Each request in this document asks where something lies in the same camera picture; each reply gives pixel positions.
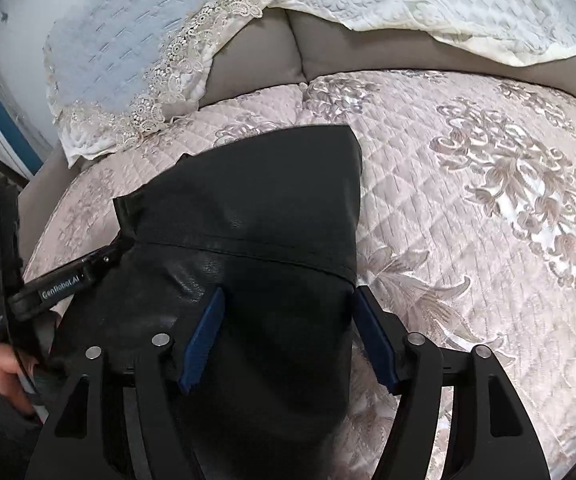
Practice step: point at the person's left hand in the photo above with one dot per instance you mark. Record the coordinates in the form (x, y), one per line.
(0, 372)

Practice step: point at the black leather jacket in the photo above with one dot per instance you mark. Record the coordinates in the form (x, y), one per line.
(268, 210)

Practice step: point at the blue lace-trimmed backrest cover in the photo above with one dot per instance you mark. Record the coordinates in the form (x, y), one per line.
(108, 60)

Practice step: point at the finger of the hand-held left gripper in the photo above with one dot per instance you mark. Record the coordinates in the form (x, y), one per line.
(110, 256)

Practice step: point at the white embossed backrest cover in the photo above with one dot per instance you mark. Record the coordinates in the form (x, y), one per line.
(418, 0)

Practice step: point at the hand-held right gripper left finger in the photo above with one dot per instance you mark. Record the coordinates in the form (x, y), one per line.
(203, 340)

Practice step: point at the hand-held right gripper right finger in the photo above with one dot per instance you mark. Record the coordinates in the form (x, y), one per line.
(375, 335)

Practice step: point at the grey sofa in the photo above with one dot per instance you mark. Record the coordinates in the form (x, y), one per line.
(258, 60)

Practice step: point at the pink quilted sofa cover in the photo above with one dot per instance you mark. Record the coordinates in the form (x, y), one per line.
(468, 260)

